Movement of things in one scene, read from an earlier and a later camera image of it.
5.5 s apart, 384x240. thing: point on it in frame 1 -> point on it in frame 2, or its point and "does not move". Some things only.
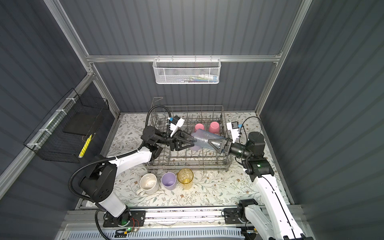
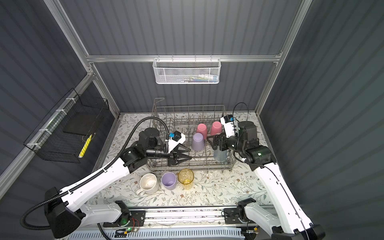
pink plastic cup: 199,126 does not move
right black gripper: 226,145 does not move
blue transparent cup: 201,137 -> 220,156
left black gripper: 180,134 -> 173,158
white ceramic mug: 148,184 does not move
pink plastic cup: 214,127 does not move
